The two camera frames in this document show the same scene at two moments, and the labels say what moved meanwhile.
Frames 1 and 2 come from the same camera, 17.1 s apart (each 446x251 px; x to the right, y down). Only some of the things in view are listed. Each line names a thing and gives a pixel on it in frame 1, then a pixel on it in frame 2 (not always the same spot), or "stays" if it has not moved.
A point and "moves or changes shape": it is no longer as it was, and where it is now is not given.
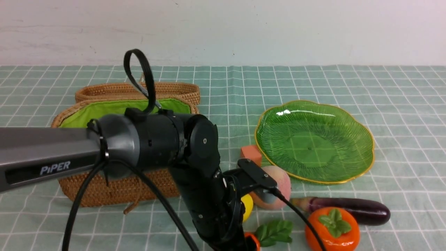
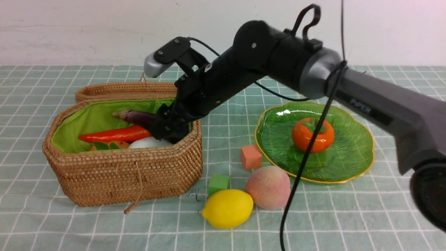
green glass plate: x=320 y=142 stays
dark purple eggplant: x=369 y=213 moves or changes shape
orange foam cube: x=252 y=152 stays
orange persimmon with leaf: x=337 y=228 -> x=302 y=132
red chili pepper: x=268 y=234 moves or changes shape
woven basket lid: x=125 y=91 stays
